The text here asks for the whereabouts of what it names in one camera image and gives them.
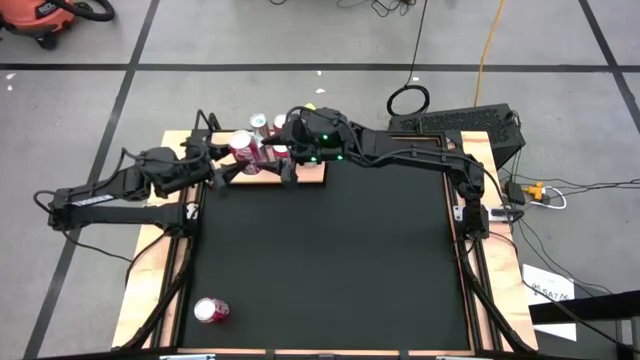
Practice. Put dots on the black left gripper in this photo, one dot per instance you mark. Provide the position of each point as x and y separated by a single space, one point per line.
187 170

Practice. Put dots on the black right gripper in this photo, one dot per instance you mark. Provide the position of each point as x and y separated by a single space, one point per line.
320 135

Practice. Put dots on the red Coca-Cola can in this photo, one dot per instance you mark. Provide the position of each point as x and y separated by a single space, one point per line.
210 310
244 150

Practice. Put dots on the red soda can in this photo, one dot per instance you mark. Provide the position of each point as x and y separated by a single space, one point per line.
279 122

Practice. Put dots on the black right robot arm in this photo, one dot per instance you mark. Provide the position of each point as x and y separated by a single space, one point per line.
425 150

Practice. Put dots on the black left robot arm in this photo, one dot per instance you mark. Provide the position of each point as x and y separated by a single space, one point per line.
125 215

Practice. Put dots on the yellow tag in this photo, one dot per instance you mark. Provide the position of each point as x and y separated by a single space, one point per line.
310 106

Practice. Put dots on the black perforated computer case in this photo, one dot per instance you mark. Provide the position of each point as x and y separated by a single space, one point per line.
460 120

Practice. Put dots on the black power adapter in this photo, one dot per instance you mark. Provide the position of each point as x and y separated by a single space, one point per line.
514 192

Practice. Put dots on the orange shop vacuum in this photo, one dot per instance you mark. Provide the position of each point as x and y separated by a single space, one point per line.
35 15

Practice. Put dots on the yellow plug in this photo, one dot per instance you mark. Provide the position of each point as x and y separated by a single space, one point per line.
534 191

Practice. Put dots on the white paper sign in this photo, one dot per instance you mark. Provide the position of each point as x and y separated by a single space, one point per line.
545 280

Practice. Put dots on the black beam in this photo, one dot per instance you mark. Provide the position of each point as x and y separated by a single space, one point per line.
590 306

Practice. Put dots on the wooden shelf black metal frame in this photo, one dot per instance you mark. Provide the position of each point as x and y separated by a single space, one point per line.
310 175

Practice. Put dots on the black aluminium table frame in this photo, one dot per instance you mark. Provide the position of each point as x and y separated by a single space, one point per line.
177 280

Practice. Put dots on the metal corner bracket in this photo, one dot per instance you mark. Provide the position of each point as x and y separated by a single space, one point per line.
460 212

